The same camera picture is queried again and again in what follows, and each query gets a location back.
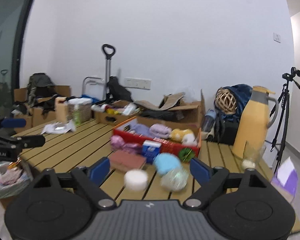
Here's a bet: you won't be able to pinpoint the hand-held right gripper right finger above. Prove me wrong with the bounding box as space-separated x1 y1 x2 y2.
183 157 269 209

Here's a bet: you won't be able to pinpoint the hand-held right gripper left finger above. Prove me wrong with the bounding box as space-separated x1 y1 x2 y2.
31 156 118 210

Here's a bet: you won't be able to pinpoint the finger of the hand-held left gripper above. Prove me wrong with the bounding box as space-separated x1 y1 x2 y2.
0 134 46 151
0 116 27 133

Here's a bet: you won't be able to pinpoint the white plush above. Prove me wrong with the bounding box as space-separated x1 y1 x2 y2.
160 168 190 192

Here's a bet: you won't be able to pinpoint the light blue plush toy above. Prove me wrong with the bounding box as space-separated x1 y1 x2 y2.
153 152 182 176

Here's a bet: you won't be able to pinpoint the pink plush cloth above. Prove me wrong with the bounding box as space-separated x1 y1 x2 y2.
110 134 143 155

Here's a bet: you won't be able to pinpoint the yellow plush toy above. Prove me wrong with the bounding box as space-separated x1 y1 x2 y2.
168 128 198 146

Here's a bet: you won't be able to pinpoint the white round roll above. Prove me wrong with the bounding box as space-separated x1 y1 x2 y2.
124 169 149 191

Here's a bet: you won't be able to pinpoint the red cardboard box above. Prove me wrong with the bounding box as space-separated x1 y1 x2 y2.
112 117 203 161

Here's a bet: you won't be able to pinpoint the blue tissue packet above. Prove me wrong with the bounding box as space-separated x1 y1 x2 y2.
141 140 162 165

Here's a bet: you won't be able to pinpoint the lavender fluffy towel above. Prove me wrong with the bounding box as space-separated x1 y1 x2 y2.
149 123 172 138

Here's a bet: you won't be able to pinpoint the purple knit sock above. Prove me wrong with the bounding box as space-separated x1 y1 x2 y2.
136 124 153 137

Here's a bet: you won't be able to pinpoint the large cardboard box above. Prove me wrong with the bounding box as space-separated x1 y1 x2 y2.
20 96 71 128
13 84 72 107

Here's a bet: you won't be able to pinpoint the white papers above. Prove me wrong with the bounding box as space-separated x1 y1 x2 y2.
41 122 77 135

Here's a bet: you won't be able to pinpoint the reddish brown notebook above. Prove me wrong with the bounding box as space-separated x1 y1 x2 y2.
109 150 147 173

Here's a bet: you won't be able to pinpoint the trash bag with wrappers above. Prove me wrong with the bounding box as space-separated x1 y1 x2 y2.
0 157 35 201

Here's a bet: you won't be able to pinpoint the black clothes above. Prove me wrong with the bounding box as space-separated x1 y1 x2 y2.
13 97 60 116

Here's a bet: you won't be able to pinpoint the beige carton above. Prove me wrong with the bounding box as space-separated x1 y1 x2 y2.
55 96 72 125

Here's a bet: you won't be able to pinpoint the grey backpack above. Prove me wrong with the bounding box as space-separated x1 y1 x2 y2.
27 72 56 103

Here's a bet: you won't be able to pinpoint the black bag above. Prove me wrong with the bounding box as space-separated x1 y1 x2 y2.
209 116 241 146

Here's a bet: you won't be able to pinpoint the brown cardboard tray box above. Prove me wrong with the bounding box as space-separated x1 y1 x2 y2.
93 99 141 126

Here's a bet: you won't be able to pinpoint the blue water bottle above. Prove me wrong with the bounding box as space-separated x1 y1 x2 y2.
203 109 217 133

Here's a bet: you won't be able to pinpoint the green spray bottle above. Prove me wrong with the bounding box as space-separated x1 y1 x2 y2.
73 104 83 127

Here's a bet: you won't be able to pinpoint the open brown cardboard box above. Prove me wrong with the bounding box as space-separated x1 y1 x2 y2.
162 88 206 131

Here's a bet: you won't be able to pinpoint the glass cup with candle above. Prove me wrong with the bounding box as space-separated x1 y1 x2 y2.
241 143 267 172

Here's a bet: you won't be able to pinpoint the clear storage container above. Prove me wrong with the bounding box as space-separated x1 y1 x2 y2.
68 98 93 123

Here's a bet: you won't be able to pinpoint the black jacket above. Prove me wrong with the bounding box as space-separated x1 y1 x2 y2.
139 109 183 122

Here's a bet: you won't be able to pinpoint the yellow thermos jug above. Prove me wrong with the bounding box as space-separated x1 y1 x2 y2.
231 85 280 159

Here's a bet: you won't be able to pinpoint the rattan ball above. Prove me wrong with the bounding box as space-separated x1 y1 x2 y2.
215 87 238 114

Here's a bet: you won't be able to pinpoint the black hand cart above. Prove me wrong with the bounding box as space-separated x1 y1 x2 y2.
101 44 133 103

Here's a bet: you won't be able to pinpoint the dark glass door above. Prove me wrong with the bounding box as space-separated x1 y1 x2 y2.
0 0 43 122

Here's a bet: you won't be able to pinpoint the purple tissue box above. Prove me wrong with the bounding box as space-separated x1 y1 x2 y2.
271 156 300 203

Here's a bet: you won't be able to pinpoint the white wall socket strip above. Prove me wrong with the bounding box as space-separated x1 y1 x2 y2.
123 77 152 90

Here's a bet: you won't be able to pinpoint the black tripod with camera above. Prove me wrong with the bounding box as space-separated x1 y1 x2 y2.
268 66 300 173

